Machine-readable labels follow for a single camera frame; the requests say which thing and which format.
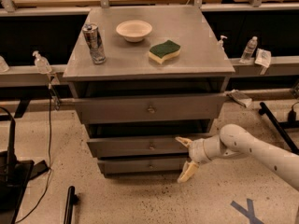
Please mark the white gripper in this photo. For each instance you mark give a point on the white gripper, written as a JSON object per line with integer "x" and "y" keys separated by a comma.
{"x": 196, "y": 152}

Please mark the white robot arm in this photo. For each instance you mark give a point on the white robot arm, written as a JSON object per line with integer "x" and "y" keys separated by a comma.
{"x": 244, "y": 179}

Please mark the grey drawer cabinet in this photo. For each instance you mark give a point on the grey drawer cabinet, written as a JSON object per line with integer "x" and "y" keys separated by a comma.
{"x": 201, "y": 67}

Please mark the grey top drawer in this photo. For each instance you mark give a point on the grey top drawer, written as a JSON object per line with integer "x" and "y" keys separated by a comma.
{"x": 122, "y": 109}

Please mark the folded grey cloth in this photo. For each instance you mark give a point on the folded grey cloth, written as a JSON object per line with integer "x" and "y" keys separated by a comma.
{"x": 240, "y": 97}

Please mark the blue tape cross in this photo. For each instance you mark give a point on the blue tape cross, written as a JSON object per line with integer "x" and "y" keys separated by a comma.
{"x": 248, "y": 211}

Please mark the black stand leg right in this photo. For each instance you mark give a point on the black stand leg right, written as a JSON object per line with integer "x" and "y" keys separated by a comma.
{"x": 281, "y": 127}

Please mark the green yellow sponge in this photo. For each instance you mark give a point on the green yellow sponge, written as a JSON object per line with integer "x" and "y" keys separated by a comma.
{"x": 165, "y": 51}

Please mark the small pump bottle right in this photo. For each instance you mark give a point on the small pump bottle right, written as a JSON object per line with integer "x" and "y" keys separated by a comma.
{"x": 221, "y": 42}

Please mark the white paper packet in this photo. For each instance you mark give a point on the white paper packet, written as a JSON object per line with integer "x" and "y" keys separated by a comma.
{"x": 263, "y": 58}

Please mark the black bar bottom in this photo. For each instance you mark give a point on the black bar bottom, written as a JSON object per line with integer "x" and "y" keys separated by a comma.
{"x": 71, "y": 201}

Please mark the clear water bottle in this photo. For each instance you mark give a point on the clear water bottle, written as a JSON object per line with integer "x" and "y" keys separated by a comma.
{"x": 249, "y": 49}

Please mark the white bowl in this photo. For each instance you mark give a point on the white bowl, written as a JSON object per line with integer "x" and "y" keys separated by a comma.
{"x": 134, "y": 31}

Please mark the silver drink can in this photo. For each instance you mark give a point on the silver drink can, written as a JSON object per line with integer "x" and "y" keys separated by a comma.
{"x": 94, "y": 42}

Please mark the clear pump bottle left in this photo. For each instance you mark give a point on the clear pump bottle left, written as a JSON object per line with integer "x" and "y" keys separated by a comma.
{"x": 41, "y": 63}

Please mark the black stand base left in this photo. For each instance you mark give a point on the black stand base left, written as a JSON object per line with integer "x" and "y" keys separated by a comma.
{"x": 14, "y": 175}

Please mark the clear bottle far left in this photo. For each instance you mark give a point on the clear bottle far left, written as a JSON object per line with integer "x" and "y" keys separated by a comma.
{"x": 3, "y": 65}

